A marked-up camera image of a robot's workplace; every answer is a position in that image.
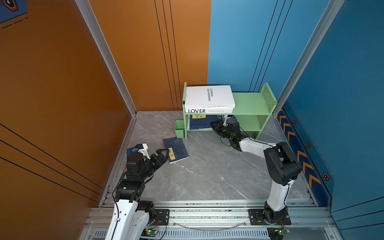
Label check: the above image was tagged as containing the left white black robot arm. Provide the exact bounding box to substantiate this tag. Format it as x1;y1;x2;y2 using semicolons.
105;144;170;240

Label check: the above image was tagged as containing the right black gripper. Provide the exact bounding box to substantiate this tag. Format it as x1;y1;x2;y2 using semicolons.
210;121;233;142

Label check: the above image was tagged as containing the navy blue book upper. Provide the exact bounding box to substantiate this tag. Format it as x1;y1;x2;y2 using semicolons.
163;137;189;164

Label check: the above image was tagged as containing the right aluminium corner post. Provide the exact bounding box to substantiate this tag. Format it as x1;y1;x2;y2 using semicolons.
273;0;345;117

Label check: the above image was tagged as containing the aluminium rail frame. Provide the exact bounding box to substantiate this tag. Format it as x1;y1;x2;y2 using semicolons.
80;200;342;240

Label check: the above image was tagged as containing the green wooden two-tier shelf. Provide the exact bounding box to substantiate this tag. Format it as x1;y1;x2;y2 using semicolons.
182;83;278;139

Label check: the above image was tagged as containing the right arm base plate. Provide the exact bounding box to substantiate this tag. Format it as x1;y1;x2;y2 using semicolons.
248;208;292;226

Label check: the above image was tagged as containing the left aluminium corner post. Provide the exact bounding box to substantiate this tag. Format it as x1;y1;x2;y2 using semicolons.
75;0;137;117

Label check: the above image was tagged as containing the right circuit board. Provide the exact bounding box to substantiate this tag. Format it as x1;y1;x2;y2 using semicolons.
267;229;291;240

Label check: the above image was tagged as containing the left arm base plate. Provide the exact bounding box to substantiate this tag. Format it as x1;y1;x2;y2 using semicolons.
133;209;170;226

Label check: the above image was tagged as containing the LOVER black white book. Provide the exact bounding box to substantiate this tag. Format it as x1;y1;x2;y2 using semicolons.
185;106;234;115

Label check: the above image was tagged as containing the aluminium corner post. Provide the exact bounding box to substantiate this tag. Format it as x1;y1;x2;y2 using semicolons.
75;0;137;117
273;0;345;117

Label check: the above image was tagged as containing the small green pen holder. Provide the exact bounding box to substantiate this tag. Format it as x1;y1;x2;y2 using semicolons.
174;120;185;139

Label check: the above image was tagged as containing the colourful teal magazine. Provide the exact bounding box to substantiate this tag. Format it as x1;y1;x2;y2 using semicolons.
187;115;193;131

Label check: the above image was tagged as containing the white book with brown pattern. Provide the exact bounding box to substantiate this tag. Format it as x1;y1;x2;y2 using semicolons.
185;85;236;109

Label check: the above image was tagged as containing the navy book far left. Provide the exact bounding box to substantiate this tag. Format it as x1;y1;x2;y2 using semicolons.
127;147;136;157

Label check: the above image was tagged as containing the navy book with yellow label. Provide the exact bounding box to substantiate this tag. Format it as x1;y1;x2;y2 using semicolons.
190;115;224;130

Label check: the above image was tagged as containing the left green circuit board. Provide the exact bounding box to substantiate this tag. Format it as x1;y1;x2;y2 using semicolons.
141;229;159;238

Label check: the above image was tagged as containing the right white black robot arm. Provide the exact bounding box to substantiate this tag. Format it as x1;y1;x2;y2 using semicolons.
211;117;302;226

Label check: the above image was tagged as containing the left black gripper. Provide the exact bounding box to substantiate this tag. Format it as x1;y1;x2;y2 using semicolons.
139;148;169;182

